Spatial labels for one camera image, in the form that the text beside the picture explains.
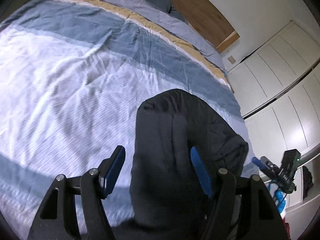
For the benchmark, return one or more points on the striped blue white blanket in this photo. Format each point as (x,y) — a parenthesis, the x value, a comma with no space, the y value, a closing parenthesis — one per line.
(75,75)

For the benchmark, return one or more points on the dark blue pillow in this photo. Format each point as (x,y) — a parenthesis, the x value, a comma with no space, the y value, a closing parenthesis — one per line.
(160,3)

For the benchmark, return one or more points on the black jacket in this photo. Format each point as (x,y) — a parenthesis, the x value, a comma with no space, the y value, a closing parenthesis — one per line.
(170,140)

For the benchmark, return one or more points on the wooden headboard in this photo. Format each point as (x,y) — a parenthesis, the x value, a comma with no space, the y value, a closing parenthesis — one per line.
(200,7)

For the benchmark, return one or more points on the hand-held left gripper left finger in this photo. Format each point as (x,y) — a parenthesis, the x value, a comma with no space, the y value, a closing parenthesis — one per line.
(113,170)

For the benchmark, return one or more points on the person's right hand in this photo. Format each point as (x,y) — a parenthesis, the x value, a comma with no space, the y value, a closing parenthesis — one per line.
(279,201)

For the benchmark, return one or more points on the beige wall switch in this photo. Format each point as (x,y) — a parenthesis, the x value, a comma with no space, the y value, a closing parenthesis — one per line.
(231,59)

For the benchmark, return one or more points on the white wardrobe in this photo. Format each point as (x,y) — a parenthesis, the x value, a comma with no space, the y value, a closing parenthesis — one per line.
(282,92)

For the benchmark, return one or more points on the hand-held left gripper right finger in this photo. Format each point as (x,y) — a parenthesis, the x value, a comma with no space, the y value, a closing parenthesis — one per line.
(200,170)

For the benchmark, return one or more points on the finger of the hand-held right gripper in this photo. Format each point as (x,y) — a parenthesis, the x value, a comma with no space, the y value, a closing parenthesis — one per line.
(257,162)

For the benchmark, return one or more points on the pale blue bed sheet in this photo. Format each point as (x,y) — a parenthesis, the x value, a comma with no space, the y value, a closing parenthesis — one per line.
(160,17)

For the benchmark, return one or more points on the dark clothes on shelf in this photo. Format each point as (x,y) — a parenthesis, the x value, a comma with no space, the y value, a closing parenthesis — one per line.
(307,183)

